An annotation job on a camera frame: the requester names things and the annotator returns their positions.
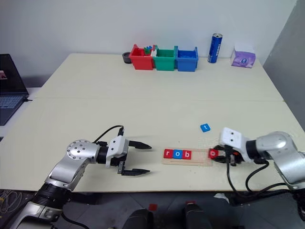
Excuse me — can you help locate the purple tissue pack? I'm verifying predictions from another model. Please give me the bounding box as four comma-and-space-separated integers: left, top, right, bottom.
230, 43, 256, 70

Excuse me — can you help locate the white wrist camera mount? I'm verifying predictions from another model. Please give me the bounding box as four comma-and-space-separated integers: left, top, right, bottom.
219, 127, 254, 164
104, 136, 130, 168

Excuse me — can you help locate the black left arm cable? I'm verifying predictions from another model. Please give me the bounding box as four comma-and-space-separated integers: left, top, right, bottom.
92, 125, 125, 144

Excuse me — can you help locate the blue plastic bin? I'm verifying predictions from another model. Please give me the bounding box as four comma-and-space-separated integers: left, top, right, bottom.
174, 45, 199, 73

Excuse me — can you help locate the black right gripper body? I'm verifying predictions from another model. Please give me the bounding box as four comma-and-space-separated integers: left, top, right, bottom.
217, 145, 244, 167

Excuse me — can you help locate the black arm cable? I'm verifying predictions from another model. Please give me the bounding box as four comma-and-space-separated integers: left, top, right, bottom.
92, 125, 125, 144
224, 146, 290, 199

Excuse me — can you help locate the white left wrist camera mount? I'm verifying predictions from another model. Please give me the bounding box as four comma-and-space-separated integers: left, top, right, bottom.
104, 136, 130, 168

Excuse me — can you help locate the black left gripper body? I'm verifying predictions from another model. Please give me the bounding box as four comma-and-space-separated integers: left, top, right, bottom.
110, 140, 134, 177

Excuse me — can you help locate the blue drink can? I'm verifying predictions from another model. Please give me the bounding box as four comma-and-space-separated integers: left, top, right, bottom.
207, 32, 224, 64

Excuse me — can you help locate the dark laptop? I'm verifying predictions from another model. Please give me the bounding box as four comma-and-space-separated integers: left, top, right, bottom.
0, 53, 30, 126

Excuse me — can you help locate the dark rounded shape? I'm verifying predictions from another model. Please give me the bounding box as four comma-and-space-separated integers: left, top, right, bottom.
182, 202, 212, 229
122, 208, 156, 229

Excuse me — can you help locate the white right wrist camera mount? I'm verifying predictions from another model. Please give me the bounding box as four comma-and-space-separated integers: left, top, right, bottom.
219, 127, 254, 164

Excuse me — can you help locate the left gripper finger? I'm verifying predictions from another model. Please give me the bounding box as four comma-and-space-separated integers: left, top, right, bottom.
121, 167, 152, 177
128, 140, 153, 151

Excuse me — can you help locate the white cable bundle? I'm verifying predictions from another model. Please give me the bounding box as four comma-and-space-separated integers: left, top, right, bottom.
0, 189, 23, 214

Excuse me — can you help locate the red plastic bin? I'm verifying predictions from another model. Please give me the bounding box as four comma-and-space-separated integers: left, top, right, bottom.
129, 43, 156, 71

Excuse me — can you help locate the green plastic bin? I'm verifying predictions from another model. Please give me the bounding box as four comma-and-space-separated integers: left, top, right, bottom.
152, 45, 177, 72

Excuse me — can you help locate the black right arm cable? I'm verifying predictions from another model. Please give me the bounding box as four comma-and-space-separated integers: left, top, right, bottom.
224, 146, 290, 199

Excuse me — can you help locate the wooden letter tray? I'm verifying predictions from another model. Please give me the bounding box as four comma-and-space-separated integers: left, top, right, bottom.
162, 147, 213, 167

